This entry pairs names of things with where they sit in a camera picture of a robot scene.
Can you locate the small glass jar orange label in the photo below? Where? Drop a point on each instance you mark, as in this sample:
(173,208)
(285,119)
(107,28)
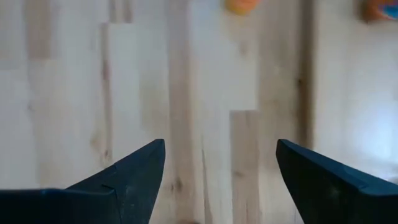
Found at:
(242,6)

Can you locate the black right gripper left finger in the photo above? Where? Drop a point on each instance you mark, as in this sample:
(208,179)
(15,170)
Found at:
(93,202)

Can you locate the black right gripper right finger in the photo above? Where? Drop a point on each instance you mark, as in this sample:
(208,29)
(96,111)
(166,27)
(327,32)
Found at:
(335,199)

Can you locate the small glass jar blue label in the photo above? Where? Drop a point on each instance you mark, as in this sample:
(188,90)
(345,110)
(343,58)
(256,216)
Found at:
(381,9)

